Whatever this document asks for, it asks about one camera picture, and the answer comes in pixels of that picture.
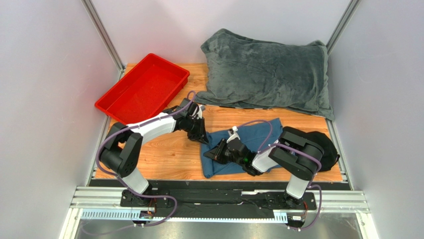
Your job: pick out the blue t shirt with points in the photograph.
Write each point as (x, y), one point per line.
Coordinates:
(254, 136)

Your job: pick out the grey plush pillow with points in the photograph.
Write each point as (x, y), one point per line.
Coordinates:
(253, 74)

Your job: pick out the right aluminium frame post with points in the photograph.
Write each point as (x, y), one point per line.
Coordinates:
(342, 24)

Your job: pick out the red plastic tray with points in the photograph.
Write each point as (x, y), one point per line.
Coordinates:
(144, 91)

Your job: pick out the aluminium frame post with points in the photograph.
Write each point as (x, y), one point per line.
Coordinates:
(342, 24)
(95, 17)

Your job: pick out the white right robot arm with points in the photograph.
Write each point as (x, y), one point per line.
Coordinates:
(298, 155)

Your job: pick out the black baseball cap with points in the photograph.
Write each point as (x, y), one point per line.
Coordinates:
(330, 156)

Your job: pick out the left aluminium frame post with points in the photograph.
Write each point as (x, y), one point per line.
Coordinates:
(95, 17)

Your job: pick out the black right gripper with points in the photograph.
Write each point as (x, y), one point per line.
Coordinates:
(224, 150)

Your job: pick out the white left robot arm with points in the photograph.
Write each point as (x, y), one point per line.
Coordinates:
(118, 154)

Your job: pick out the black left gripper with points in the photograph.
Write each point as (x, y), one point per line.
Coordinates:
(200, 135)

